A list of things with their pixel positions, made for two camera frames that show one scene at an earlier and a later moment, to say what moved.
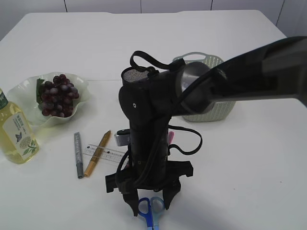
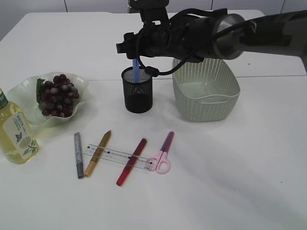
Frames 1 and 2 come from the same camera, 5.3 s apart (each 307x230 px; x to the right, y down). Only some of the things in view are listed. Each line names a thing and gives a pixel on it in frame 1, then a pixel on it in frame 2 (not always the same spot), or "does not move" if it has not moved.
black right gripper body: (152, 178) -> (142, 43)
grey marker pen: (78, 155) does not move
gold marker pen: (101, 146) does not move
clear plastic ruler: (104, 152) does not move
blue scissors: (151, 218) -> (136, 66)
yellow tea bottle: (17, 142) does not move
